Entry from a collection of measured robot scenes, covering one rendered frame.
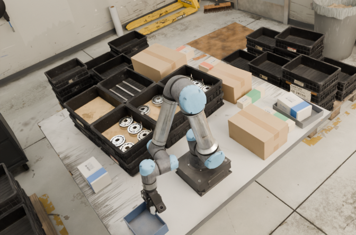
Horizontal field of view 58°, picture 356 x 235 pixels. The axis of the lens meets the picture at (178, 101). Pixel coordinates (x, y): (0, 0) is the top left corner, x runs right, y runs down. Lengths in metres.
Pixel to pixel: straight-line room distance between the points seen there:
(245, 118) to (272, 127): 0.18
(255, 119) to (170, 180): 0.65
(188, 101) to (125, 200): 0.86
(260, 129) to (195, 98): 0.72
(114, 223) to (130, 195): 0.19
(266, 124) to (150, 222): 0.90
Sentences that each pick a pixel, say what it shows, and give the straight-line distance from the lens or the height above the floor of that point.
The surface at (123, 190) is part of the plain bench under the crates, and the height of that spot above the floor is 0.70.
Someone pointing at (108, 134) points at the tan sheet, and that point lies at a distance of 2.25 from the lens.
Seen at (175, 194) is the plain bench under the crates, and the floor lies 0.70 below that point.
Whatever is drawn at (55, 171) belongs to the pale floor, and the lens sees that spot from 3.43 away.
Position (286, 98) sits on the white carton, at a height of 0.79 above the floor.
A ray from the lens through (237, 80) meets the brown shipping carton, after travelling 2.42.
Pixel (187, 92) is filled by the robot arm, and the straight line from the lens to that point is 1.38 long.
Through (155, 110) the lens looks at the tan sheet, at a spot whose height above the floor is 0.83.
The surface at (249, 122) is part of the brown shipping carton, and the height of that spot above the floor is 0.86.
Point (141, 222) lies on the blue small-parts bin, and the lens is 1.88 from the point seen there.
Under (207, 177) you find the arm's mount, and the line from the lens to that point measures 1.85.
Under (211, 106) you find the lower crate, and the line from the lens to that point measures 2.34.
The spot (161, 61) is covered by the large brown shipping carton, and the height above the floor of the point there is 0.90.
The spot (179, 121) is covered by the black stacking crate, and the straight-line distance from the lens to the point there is 2.14.
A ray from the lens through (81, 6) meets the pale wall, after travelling 5.31.
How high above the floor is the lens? 2.27
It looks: 38 degrees down
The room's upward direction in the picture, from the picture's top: 12 degrees counter-clockwise
